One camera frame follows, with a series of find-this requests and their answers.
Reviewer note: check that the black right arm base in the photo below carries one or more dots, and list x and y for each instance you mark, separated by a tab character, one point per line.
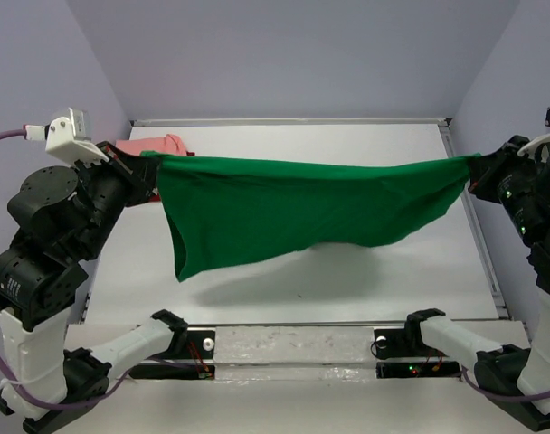
398	358

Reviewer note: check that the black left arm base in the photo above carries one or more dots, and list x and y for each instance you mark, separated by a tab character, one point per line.
193	362

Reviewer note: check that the dark red t shirt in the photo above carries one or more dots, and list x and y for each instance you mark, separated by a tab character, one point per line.
156	197

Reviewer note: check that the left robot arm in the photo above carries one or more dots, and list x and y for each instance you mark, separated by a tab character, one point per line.
65	215

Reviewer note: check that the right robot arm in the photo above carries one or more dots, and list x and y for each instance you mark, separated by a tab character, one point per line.
514	378

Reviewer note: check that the pink t shirt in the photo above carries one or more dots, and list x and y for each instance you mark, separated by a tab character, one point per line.
169	144

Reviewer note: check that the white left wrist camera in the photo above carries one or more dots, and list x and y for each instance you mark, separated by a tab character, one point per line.
67	138

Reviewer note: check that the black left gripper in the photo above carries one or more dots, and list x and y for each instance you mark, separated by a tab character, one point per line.
144	170

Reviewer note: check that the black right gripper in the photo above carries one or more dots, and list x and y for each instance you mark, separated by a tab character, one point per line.
488	165

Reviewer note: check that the green t shirt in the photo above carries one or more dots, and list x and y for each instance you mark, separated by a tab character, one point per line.
226	212

